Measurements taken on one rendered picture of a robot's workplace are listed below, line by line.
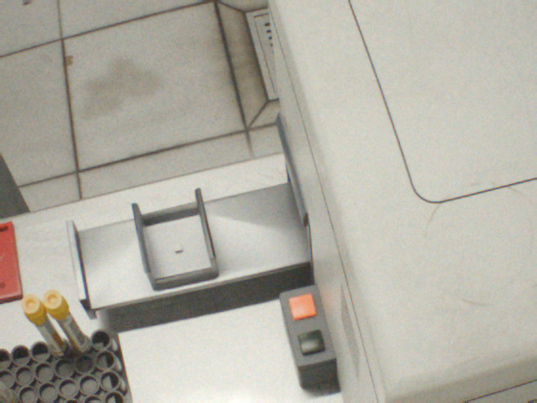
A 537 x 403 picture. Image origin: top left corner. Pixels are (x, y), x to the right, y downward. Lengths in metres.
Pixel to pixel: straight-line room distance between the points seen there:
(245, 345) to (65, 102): 1.25
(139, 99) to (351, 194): 1.47
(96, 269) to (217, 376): 0.12
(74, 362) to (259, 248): 0.16
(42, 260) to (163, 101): 1.13
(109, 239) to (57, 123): 1.18
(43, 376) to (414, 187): 0.38
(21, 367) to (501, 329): 0.43
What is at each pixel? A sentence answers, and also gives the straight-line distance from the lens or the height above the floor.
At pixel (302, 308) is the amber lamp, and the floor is 0.93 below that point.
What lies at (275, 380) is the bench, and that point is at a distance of 0.84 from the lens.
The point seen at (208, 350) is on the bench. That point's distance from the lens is 0.86.
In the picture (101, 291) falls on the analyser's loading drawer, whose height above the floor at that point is 0.91.
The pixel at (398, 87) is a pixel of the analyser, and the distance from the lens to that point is 0.60.
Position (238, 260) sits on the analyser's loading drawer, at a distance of 0.84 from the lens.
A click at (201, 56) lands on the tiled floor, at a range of 2.05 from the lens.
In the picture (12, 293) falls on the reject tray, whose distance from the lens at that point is 0.90.
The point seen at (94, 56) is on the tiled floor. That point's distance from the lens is 2.10.
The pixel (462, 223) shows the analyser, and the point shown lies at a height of 1.18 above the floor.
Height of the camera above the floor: 1.67
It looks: 62 degrees down
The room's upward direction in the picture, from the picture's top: 8 degrees counter-clockwise
